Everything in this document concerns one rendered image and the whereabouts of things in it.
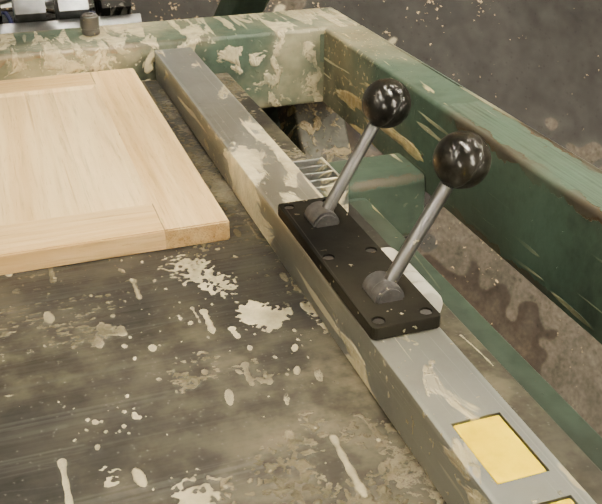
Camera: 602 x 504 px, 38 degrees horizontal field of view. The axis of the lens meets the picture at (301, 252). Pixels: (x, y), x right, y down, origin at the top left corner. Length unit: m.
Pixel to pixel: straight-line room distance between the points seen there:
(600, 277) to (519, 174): 0.14
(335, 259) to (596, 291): 0.24
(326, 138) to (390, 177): 0.37
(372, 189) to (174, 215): 0.28
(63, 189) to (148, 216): 0.11
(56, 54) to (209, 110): 0.29
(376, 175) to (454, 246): 1.29
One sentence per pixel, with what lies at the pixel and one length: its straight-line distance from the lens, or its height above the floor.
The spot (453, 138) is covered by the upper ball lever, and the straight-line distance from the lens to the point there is 0.58.
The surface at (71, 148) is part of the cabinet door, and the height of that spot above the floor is 1.10.
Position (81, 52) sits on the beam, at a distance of 1.21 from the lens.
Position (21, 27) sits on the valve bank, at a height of 0.74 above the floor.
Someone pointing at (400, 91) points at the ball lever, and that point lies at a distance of 0.68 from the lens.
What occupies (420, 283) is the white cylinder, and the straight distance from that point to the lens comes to 0.66.
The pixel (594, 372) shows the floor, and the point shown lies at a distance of 2.45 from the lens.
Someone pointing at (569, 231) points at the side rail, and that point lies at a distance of 0.79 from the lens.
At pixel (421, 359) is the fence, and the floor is 1.52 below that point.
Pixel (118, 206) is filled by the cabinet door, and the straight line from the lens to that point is 0.82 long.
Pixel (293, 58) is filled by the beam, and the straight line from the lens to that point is 1.28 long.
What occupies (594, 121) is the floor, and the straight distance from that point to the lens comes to 2.58.
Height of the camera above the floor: 2.03
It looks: 72 degrees down
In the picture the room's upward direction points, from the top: 60 degrees clockwise
